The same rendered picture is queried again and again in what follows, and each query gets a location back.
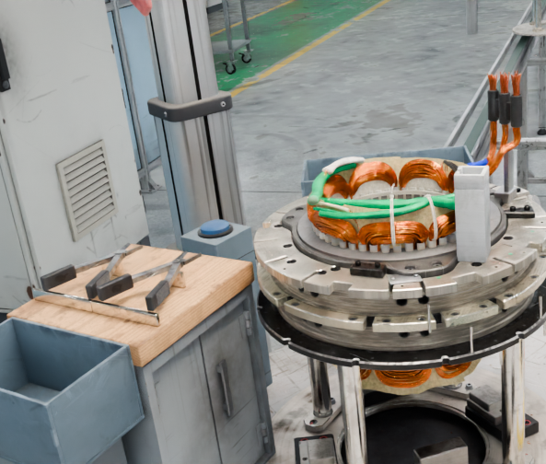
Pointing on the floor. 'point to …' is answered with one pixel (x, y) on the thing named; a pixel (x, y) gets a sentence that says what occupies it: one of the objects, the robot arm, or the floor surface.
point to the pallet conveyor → (481, 131)
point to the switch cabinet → (40, 150)
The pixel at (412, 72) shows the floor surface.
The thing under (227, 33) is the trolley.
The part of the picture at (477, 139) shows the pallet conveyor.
